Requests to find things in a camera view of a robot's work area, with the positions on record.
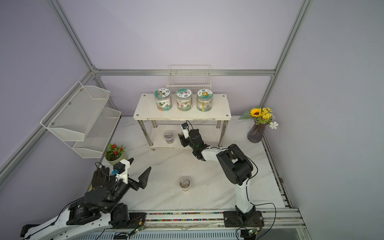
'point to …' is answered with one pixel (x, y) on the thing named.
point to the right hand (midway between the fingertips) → (184, 133)
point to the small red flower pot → (114, 153)
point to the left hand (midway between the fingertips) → (141, 165)
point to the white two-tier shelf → (167, 124)
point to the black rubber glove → (101, 177)
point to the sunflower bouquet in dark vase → (262, 118)
